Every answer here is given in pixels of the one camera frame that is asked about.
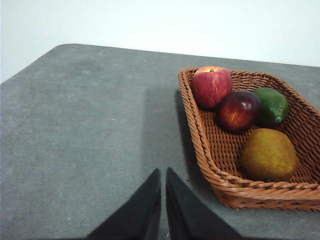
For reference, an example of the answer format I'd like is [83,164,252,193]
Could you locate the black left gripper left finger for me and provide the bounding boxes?
[84,167,162,240]

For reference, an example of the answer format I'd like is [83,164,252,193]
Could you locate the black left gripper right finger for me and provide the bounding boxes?
[165,167,249,240]

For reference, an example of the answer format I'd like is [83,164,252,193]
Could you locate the yellow-brown mango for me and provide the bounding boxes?
[240,128,300,183]

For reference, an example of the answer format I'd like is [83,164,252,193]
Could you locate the brown wicker basket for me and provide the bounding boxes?
[177,66,320,213]

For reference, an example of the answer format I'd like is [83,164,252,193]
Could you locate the dark red plum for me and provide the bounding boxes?
[217,90,262,133]

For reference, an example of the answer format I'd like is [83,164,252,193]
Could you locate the red apple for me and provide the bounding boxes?
[191,66,234,109]

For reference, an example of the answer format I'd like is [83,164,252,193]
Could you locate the green lime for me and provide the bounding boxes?
[252,87,290,130]

